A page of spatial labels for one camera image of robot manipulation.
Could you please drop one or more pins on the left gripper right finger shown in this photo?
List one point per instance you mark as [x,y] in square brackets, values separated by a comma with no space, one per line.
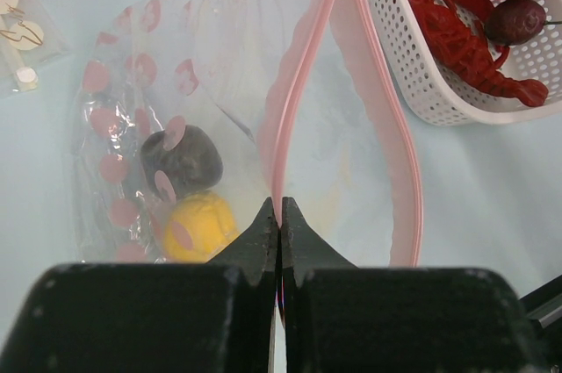
[342,318]

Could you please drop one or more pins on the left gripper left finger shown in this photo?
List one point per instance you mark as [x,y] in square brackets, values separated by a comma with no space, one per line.
[217,316]

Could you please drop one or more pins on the yellow pear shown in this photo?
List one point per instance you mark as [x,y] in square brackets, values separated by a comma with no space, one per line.
[199,228]

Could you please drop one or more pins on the dark mangosteen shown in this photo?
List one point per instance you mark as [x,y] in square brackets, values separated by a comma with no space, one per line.
[193,165]

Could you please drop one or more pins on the pink dotted zip bag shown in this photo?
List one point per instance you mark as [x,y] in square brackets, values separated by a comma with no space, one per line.
[295,95]

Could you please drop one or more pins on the pile of zip bags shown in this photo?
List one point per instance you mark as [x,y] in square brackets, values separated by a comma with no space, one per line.
[29,39]

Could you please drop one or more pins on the white perforated basket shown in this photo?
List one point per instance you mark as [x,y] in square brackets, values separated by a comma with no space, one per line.
[438,96]

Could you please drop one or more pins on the red lobster toy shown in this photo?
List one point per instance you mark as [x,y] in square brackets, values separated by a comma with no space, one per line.
[454,45]

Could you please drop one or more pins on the dark purple passion fruit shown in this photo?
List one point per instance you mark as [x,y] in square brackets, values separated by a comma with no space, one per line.
[515,22]

